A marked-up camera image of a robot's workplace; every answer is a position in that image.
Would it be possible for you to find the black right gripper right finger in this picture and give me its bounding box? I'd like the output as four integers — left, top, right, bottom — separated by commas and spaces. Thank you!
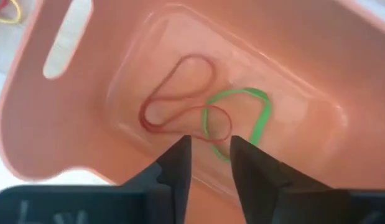
231, 136, 333, 224

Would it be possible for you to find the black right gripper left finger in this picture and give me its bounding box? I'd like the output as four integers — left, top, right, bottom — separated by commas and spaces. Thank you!
122, 135, 193, 224

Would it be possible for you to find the green rubber band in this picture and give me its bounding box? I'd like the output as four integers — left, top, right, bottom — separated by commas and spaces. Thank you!
202, 88, 272, 163

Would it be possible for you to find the yellow rubber band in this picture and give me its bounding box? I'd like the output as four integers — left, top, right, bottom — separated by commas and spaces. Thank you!
0, 0, 22, 25

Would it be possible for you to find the orange plastic bin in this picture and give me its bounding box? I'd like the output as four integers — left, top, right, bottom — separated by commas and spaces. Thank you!
0, 0, 385, 224

